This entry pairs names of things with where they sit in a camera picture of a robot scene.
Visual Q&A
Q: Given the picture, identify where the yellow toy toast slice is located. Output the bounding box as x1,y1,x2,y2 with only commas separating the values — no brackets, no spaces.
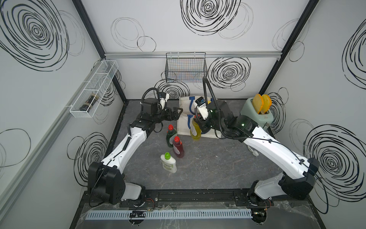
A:
252,94,264,114

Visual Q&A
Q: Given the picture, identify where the grey slotted cable duct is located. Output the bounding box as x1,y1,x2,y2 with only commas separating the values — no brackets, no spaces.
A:
85,209,252,220

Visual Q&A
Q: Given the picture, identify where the mint green toaster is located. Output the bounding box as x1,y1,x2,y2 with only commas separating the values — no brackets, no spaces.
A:
240,97,274,130

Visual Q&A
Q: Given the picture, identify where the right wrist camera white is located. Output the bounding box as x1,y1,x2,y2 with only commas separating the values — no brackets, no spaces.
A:
195,96,209,120

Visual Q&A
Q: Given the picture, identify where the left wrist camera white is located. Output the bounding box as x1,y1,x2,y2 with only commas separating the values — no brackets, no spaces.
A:
159,92,170,111

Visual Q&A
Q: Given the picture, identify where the aluminium wall rail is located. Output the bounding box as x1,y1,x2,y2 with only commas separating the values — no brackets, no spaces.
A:
105,51,282,59

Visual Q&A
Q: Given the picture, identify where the black wire wall basket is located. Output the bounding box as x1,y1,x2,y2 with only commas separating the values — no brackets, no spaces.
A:
165,57,208,83

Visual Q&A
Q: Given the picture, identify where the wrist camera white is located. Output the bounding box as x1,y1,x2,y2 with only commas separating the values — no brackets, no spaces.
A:
195,96,209,120
159,92,170,111

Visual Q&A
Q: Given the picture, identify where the white bag with blue handles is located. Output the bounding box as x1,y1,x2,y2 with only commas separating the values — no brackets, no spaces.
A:
177,96,224,138

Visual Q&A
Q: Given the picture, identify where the green soap bottle red cap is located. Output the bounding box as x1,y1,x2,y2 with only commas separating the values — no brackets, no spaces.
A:
166,125,177,148

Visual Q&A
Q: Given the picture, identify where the yellow-green soap bottle red cap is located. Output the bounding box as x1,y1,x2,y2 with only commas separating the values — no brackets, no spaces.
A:
190,116,202,141

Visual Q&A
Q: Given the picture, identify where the white wire wall shelf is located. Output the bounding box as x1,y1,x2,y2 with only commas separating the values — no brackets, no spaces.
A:
70,60,118,118

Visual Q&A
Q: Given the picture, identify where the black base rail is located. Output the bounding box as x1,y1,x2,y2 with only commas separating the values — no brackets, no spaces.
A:
82,188,309,208

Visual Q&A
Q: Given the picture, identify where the dark bottle in shelf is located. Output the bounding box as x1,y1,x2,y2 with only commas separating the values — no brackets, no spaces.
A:
79,94,99,112

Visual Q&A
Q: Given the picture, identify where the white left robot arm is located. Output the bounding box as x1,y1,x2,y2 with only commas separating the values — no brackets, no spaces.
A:
88,98,183,205

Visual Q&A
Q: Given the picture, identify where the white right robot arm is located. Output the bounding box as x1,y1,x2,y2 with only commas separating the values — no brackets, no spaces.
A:
195,97,320,206

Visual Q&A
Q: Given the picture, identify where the white soap bottle green cap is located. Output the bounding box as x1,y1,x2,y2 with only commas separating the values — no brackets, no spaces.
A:
160,152,177,173

